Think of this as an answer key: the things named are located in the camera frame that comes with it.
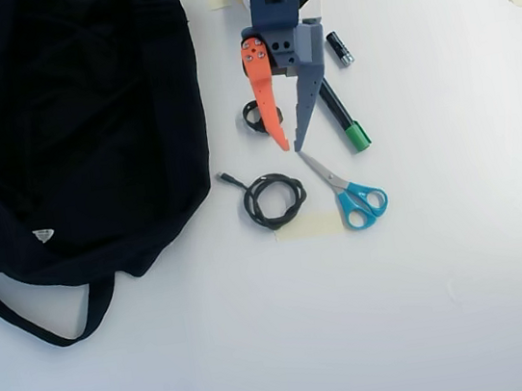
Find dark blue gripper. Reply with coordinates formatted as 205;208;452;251
232;0;341;159

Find black fabric bag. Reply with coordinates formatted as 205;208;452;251
0;0;236;357

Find small black battery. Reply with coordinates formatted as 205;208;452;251
325;28;356;70

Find black marker with green cap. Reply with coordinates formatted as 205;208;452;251
316;71;375;158

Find wide masking tape strip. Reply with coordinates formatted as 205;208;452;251
272;211;346;246

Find coiled black usb cable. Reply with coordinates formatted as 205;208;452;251
215;159;314;239

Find blue handled scissors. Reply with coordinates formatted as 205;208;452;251
296;138;393;239

